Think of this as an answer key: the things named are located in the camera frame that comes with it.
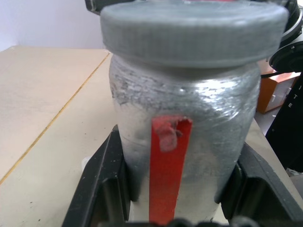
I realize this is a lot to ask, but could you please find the grey ribbed screw lid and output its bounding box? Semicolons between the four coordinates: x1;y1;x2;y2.
99;0;290;78

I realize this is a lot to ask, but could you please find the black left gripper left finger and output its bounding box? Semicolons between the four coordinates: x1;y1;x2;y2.
62;124;141;227

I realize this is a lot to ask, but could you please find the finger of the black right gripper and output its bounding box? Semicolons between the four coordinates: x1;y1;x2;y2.
84;0;105;13

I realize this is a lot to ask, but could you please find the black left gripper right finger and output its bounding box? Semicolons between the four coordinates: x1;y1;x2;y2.
214;141;303;227

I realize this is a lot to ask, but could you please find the grey tape-wrapped jar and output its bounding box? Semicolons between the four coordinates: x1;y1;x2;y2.
108;53;261;224

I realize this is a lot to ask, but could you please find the orange box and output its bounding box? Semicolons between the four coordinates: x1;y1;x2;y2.
257;70;301;114

